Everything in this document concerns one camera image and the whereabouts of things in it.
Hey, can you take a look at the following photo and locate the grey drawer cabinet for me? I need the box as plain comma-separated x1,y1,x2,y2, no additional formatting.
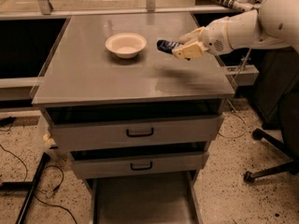
30,12,235,224

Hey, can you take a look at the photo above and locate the blue rxbar snack wrapper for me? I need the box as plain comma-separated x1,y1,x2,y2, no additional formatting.
156,40,189,60

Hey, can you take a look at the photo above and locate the middle grey drawer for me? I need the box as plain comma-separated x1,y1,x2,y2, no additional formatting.
72,151,209,179

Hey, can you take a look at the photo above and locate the black office chair base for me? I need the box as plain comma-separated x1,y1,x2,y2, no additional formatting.
243,128,299,184

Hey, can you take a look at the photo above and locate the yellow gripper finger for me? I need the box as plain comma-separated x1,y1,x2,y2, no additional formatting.
178,27,205,44
172,41,207,59

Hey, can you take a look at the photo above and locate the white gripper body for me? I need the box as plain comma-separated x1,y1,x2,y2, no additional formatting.
202,17,233,55

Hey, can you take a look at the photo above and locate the bottom open grey drawer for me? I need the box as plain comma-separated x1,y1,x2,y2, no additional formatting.
89,172,204,224

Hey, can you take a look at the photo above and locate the black floor cable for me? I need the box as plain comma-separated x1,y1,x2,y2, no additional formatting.
0,119,78,224

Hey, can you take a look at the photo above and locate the top grey drawer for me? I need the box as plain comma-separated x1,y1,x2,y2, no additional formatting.
51,115,223,151

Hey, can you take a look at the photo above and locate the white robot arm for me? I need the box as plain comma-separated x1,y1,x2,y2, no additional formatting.
171,0,299,59

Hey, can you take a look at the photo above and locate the white cable with plug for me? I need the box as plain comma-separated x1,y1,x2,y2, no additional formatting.
217,0,258,140

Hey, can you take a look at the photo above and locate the black metal floor bar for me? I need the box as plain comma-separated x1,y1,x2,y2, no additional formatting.
0,153,50,224

